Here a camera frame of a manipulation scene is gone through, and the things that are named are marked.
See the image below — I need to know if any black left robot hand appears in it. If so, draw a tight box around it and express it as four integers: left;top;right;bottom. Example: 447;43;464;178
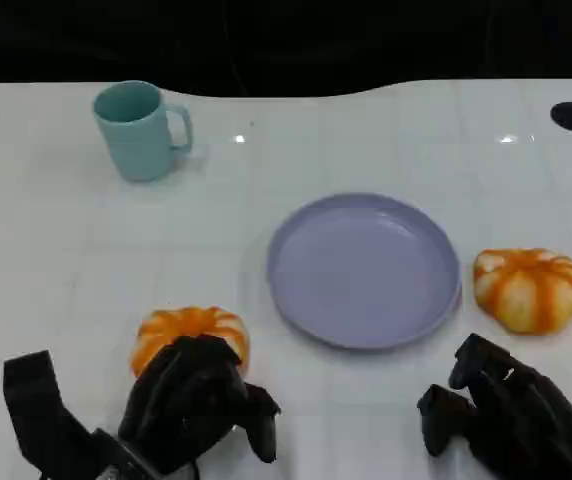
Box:
117;335;283;476

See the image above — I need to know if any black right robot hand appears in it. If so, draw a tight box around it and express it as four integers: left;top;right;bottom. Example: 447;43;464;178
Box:
417;332;572;480

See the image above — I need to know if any orange white toy bread roll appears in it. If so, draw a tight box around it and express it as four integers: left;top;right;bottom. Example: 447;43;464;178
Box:
473;247;572;336
130;306;251;384

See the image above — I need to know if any lilac plate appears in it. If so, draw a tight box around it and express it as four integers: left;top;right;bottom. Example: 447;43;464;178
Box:
266;192;463;350

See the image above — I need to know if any pale green mug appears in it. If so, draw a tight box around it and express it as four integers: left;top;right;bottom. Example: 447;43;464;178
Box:
91;80;194;183

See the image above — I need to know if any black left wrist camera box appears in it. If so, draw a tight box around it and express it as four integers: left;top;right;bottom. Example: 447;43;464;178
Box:
2;349;98;474

